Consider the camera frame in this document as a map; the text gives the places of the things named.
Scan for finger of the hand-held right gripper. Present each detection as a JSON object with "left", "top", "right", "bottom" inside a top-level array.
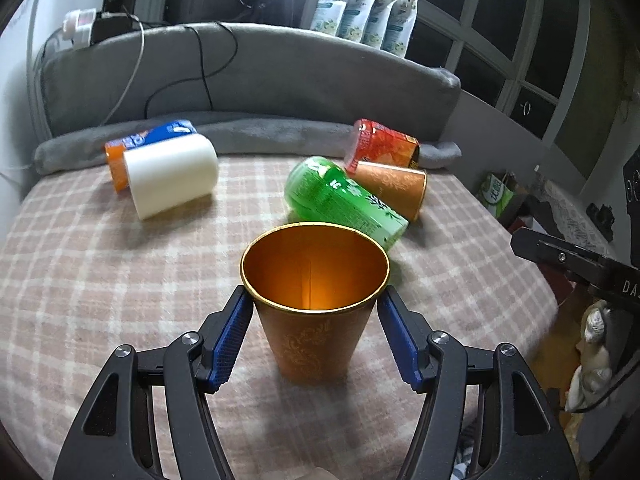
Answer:
[{"left": 510, "top": 226, "right": 610, "bottom": 287}]

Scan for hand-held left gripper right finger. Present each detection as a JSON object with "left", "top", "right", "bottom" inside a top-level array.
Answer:
[{"left": 377, "top": 285, "right": 581, "bottom": 480}]

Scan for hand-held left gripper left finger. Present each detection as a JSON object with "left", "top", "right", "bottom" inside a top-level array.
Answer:
[{"left": 52, "top": 285, "right": 256, "bottom": 480}]

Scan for orange patterned paper cup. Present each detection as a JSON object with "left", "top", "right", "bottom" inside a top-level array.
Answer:
[
  {"left": 354, "top": 160, "right": 429, "bottom": 223},
  {"left": 240, "top": 222, "right": 391, "bottom": 387}
]

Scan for white plastic cup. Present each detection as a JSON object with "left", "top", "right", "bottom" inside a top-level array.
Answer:
[{"left": 122, "top": 132, "right": 219, "bottom": 221}]

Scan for person's right hand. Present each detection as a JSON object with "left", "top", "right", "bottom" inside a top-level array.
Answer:
[{"left": 567, "top": 301, "right": 618, "bottom": 412}]

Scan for patterned white cloth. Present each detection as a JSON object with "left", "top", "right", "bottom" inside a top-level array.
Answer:
[{"left": 542, "top": 179, "right": 610, "bottom": 257}]

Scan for small black device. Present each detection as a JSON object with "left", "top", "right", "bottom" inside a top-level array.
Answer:
[{"left": 586, "top": 202, "right": 616, "bottom": 242}]

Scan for green white paper bag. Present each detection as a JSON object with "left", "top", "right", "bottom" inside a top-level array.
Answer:
[{"left": 477, "top": 171, "right": 519, "bottom": 219}]

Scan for green plastic bottle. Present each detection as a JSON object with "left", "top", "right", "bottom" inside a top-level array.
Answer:
[{"left": 284, "top": 156, "right": 410, "bottom": 253}]

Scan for blue orange snack packet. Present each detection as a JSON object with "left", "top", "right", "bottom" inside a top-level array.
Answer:
[{"left": 104, "top": 119, "right": 198, "bottom": 194}]

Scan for grey padded headboard cushion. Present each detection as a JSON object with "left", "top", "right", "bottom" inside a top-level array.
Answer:
[{"left": 32, "top": 21, "right": 463, "bottom": 181}]

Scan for white green refill pouch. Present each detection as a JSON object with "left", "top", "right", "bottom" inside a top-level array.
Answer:
[
  {"left": 310, "top": 0, "right": 364, "bottom": 37},
  {"left": 382, "top": 0, "right": 421, "bottom": 59},
  {"left": 340, "top": 0, "right": 384, "bottom": 44},
  {"left": 361, "top": 0, "right": 406, "bottom": 52}
]

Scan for black power adapter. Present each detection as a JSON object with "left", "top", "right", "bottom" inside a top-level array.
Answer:
[{"left": 90, "top": 12, "right": 144, "bottom": 44}]

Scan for white power strip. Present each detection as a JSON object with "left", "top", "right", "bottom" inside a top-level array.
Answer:
[{"left": 62, "top": 8, "right": 97, "bottom": 47}]

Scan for white cable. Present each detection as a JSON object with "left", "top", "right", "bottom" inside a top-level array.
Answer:
[{"left": 102, "top": 21, "right": 147, "bottom": 127}]

